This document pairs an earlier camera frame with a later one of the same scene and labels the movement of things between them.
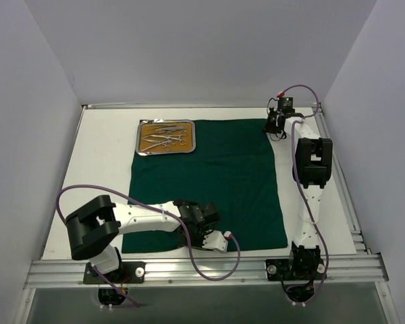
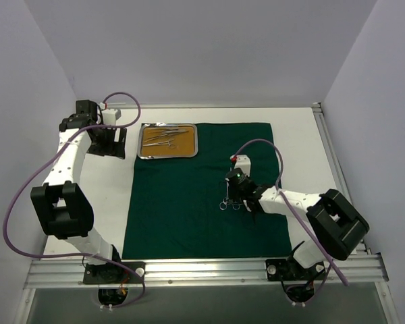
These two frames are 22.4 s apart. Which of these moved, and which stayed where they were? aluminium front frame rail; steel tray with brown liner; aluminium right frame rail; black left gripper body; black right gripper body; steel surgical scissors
Moved: steel tray with brown liner; black right gripper body; black left gripper body; steel surgical scissors
Stayed: aluminium right frame rail; aluminium front frame rail
